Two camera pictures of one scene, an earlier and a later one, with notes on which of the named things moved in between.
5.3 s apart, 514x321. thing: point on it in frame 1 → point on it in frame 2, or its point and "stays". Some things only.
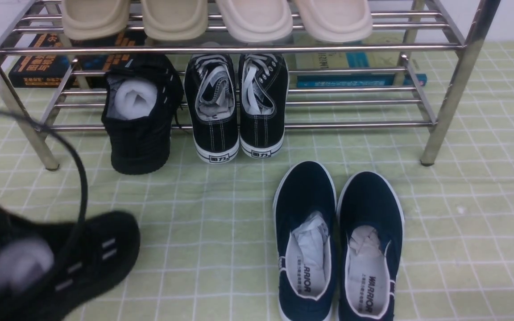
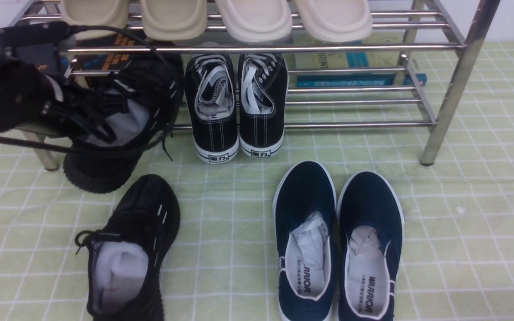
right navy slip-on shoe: [370, 227] stays
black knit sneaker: [21, 271] → [126, 252]
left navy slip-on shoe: [304, 218] stays
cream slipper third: [257, 21] stays
